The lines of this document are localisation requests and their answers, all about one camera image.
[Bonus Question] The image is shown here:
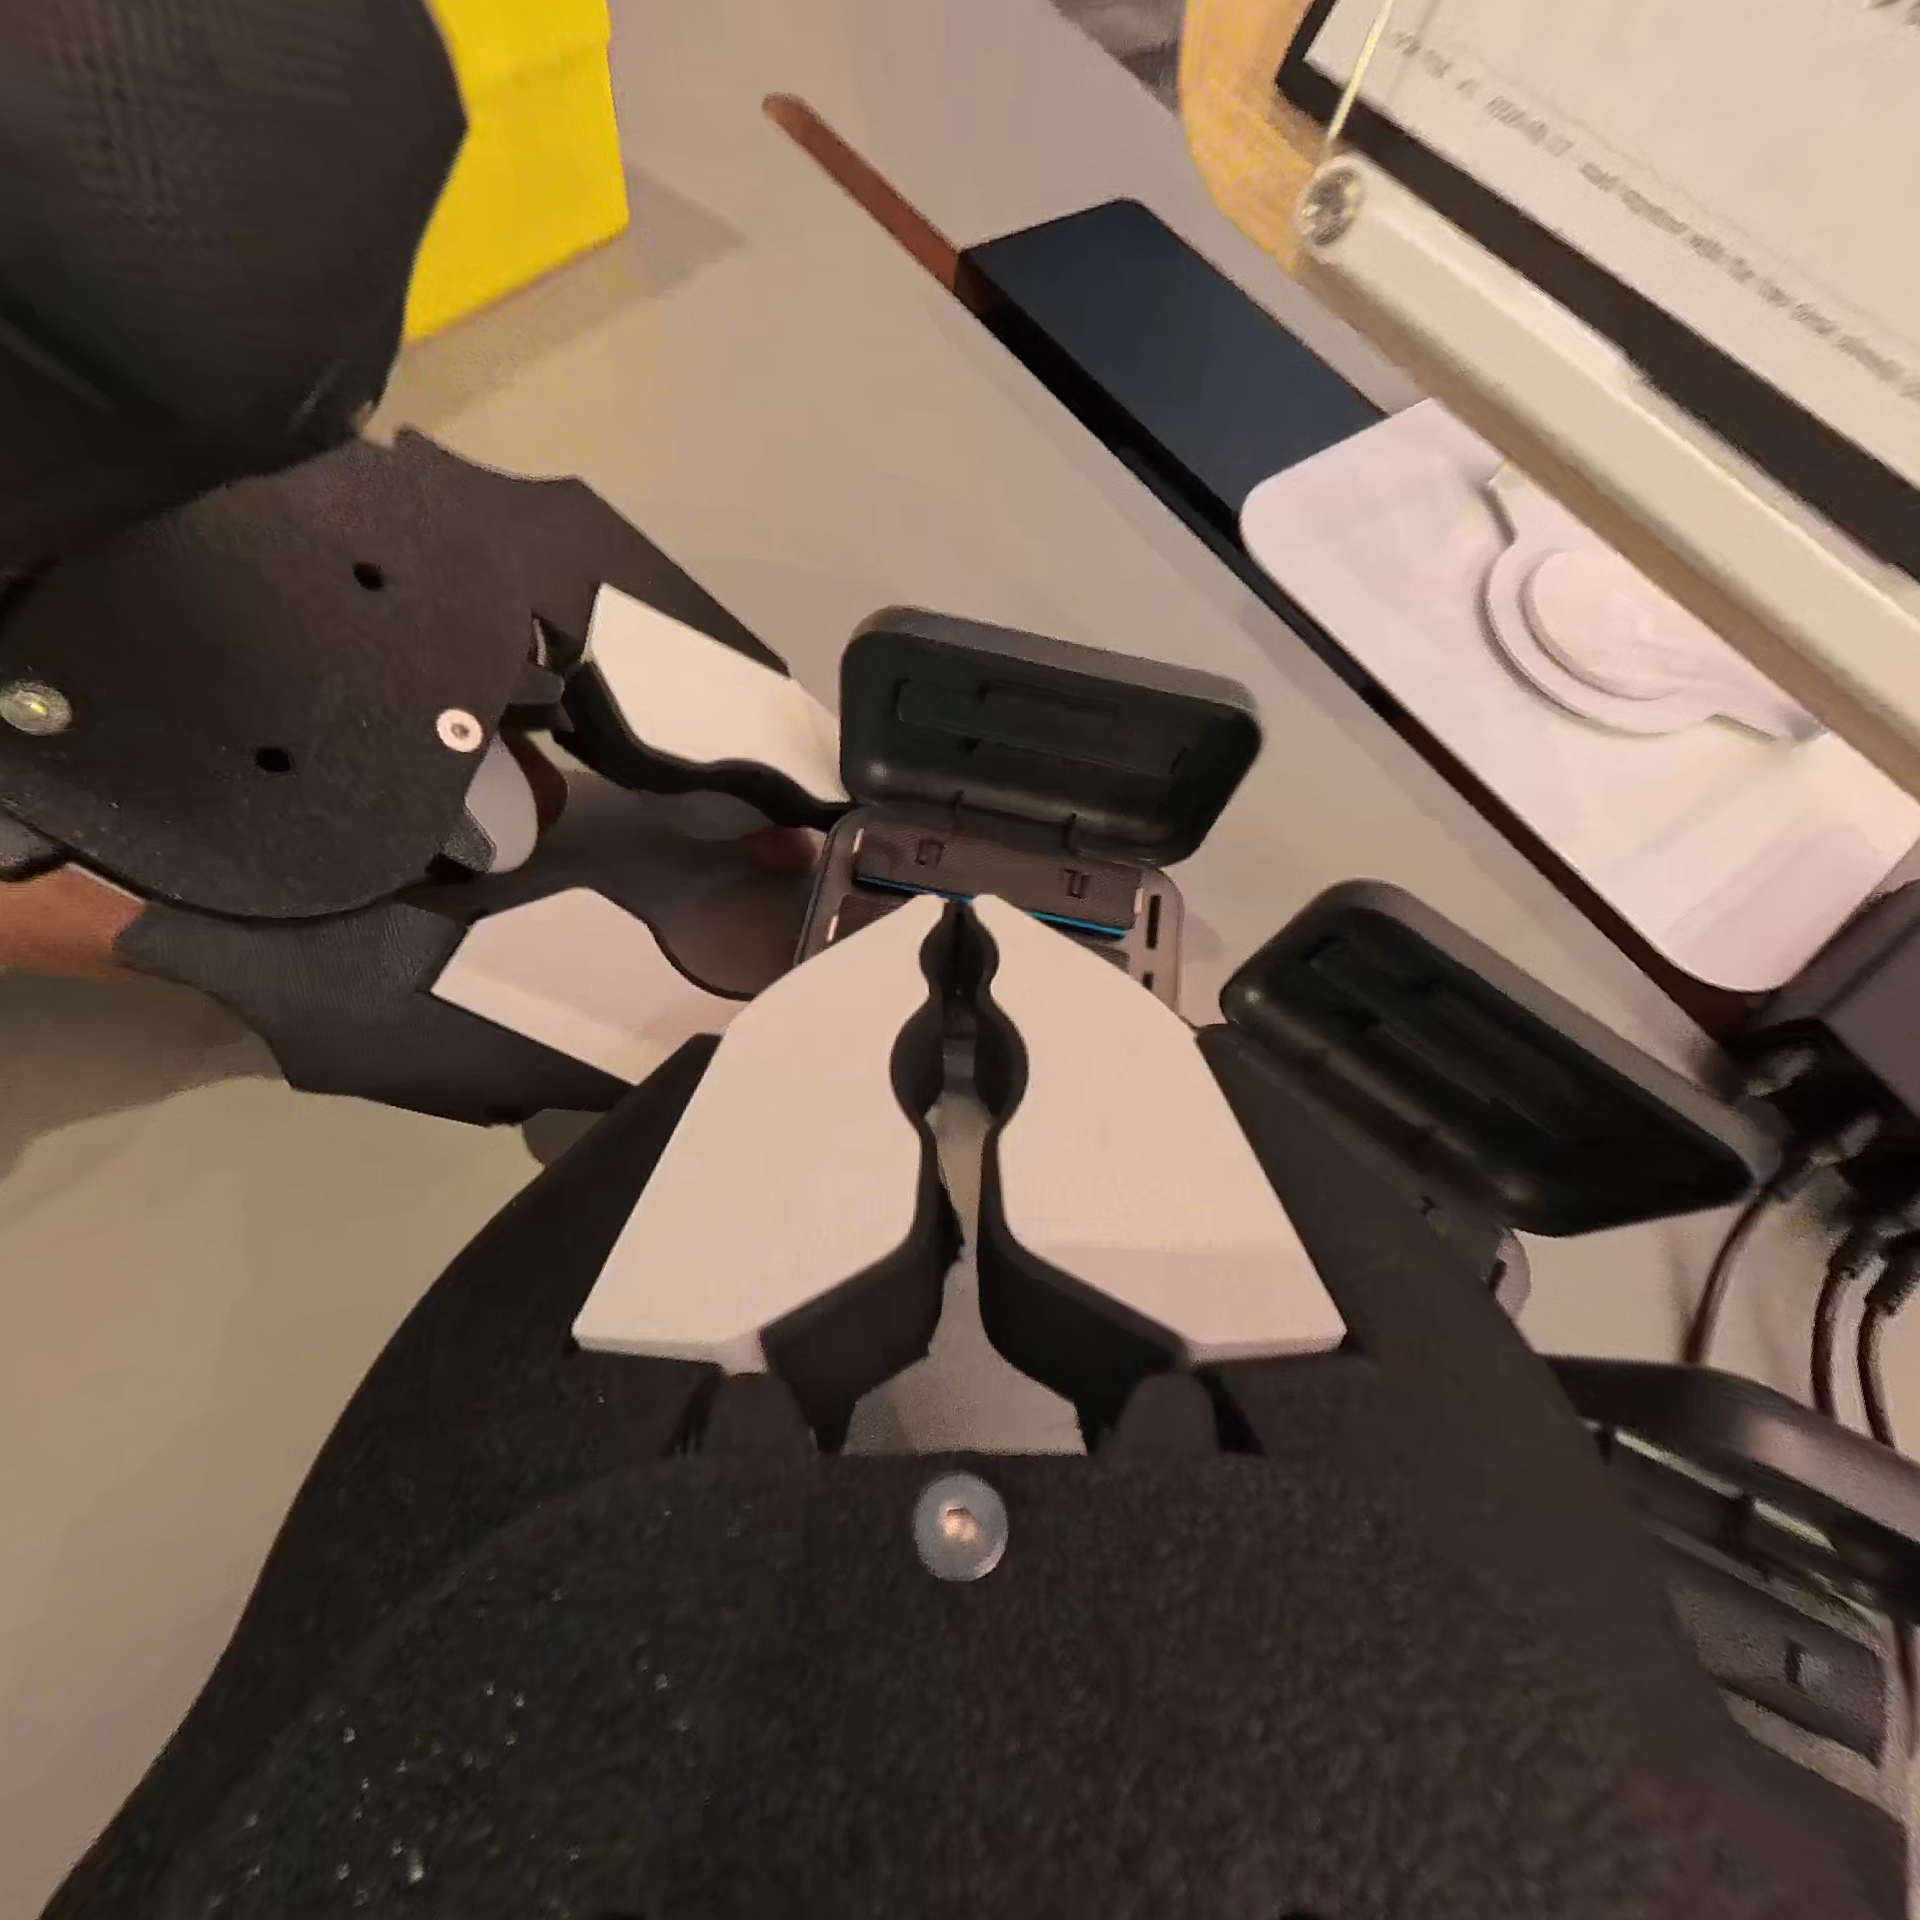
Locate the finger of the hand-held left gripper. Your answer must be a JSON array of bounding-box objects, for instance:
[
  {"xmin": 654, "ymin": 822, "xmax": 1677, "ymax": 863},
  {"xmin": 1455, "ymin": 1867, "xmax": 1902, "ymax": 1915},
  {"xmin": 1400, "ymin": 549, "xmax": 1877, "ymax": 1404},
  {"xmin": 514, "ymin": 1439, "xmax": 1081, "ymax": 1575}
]
[
  {"xmin": 567, "ymin": 583, "xmax": 853, "ymax": 822},
  {"xmin": 432, "ymin": 884, "xmax": 784, "ymax": 1082}
]

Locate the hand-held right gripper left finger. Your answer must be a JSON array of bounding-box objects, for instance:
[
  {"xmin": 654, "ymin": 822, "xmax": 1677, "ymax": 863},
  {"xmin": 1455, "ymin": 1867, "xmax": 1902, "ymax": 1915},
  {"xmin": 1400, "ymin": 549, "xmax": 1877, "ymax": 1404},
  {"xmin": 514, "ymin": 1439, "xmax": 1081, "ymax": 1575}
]
[{"xmin": 574, "ymin": 895, "xmax": 965, "ymax": 1452}]

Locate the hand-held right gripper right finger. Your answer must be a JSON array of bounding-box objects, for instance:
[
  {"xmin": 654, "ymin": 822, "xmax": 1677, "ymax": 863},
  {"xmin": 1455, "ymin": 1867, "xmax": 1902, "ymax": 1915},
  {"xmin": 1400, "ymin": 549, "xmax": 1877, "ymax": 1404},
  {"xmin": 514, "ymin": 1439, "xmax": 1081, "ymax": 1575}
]
[{"xmin": 965, "ymin": 895, "xmax": 1349, "ymax": 1452}]

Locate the black battery charger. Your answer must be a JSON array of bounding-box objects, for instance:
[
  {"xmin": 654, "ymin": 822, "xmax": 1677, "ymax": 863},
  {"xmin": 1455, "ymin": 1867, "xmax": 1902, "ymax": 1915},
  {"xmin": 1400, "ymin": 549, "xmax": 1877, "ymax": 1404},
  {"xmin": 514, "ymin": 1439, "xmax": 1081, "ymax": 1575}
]
[
  {"xmin": 791, "ymin": 603, "xmax": 1264, "ymax": 1059},
  {"xmin": 1559, "ymin": 1351, "xmax": 1920, "ymax": 1818},
  {"xmin": 1218, "ymin": 879, "xmax": 1785, "ymax": 1322}
]

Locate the yellow plastic bin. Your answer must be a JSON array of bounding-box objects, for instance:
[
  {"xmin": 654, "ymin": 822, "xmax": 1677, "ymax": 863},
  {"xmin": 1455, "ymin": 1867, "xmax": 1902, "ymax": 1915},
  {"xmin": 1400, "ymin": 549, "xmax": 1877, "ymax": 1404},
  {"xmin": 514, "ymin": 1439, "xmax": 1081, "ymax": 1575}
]
[{"xmin": 401, "ymin": 0, "xmax": 633, "ymax": 346}]

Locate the person's left hand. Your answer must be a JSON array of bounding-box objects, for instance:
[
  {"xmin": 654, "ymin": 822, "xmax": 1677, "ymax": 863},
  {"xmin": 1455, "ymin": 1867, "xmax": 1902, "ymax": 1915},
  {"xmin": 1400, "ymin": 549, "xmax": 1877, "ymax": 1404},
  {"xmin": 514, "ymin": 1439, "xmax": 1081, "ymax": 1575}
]
[{"xmin": 0, "ymin": 866, "xmax": 145, "ymax": 987}]

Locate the white stand base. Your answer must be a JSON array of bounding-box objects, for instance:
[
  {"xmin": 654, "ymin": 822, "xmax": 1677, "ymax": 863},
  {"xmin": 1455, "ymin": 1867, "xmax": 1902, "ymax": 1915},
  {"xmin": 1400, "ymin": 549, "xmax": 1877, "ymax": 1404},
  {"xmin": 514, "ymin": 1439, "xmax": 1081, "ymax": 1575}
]
[{"xmin": 1237, "ymin": 397, "xmax": 1920, "ymax": 994}]

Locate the black power hub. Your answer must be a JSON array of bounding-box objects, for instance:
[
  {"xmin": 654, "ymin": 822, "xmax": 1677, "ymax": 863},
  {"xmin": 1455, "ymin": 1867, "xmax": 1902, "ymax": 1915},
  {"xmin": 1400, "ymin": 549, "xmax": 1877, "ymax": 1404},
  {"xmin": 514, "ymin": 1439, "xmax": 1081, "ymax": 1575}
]
[{"xmin": 1738, "ymin": 883, "xmax": 1920, "ymax": 1192}]

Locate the wooden display board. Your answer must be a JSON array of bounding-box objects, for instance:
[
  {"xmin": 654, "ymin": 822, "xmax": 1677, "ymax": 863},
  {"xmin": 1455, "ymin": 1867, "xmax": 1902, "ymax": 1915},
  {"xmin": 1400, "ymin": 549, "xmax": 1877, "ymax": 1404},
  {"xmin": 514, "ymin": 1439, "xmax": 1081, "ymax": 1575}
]
[{"xmin": 1177, "ymin": 0, "xmax": 1920, "ymax": 758}]

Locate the black charging cable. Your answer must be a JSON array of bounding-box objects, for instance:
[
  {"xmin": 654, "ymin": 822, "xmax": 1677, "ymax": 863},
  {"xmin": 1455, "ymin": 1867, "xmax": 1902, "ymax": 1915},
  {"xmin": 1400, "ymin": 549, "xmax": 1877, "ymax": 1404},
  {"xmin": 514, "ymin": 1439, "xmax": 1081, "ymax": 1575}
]
[
  {"xmin": 1686, "ymin": 1118, "xmax": 1854, "ymax": 1359},
  {"xmin": 1807, "ymin": 1223, "xmax": 1920, "ymax": 1450}
]

